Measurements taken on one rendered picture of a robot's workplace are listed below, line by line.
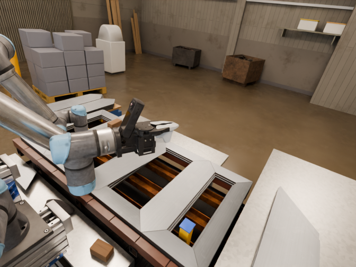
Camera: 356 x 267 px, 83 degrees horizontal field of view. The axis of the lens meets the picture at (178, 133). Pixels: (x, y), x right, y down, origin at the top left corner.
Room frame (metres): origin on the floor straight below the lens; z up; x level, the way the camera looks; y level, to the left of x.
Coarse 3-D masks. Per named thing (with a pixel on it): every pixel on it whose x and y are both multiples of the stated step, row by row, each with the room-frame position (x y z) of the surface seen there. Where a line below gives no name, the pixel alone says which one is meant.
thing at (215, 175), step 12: (96, 120) 1.67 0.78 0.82; (108, 120) 1.67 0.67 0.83; (180, 156) 1.25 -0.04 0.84; (60, 168) 0.94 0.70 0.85; (120, 180) 0.93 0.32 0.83; (228, 180) 1.05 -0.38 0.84; (228, 192) 0.95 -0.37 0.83; (192, 204) 0.82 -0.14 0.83; (120, 216) 0.66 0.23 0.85; (180, 216) 0.72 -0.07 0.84; (132, 228) 0.62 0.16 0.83; (168, 228) 0.64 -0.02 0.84; (204, 228) 0.67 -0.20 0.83; (228, 228) 0.68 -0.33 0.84; (216, 252) 0.56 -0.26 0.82; (180, 264) 0.47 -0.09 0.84
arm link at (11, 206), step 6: (0, 180) 0.43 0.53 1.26; (0, 186) 0.40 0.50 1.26; (6, 186) 0.43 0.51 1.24; (0, 192) 0.39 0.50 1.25; (6, 192) 0.41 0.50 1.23; (0, 198) 0.39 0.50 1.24; (6, 198) 0.40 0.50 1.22; (0, 204) 0.37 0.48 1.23; (6, 204) 0.38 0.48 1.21; (12, 204) 0.42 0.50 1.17; (6, 210) 0.37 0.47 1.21; (12, 210) 0.41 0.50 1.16; (12, 216) 0.40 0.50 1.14
